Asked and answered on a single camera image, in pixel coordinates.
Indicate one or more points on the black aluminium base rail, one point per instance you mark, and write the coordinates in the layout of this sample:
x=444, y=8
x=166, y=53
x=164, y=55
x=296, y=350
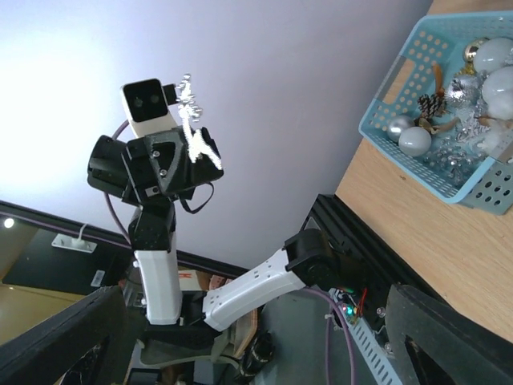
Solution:
x=351, y=236

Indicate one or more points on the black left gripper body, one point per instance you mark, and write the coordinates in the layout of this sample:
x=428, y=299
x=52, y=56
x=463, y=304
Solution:
x=159, y=164

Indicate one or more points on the light blue cable duct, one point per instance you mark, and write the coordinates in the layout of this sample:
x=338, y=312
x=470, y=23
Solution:
x=378, y=358

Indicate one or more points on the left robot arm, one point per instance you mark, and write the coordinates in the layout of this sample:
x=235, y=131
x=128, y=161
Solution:
x=305, y=260

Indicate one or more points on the burlap bow ornament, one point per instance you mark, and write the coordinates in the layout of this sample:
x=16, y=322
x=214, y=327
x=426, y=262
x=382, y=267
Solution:
x=437, y=128

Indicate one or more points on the white ball ornament near handle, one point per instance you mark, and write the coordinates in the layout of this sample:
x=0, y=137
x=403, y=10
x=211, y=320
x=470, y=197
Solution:
x=415, y=141

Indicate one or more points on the small silver ball ornament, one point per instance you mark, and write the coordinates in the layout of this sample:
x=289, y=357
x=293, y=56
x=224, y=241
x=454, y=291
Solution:
x=397, y=126

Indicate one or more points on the gold ball ornament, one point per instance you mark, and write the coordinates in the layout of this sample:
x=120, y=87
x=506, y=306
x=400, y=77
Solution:
x=470, y=50

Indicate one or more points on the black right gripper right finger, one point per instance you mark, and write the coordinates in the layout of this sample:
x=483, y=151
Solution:
x=434, y=344

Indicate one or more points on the gold ribbon strip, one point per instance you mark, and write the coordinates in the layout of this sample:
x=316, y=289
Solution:
x=438, y=78

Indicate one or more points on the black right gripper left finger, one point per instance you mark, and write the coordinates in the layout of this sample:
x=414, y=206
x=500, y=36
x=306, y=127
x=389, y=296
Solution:
x=45, y=352

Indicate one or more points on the light blue plastic basket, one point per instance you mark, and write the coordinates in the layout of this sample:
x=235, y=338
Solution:
x=439, y=39

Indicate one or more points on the white frosted ball ornament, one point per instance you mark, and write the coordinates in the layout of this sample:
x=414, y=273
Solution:
x=492, y=55

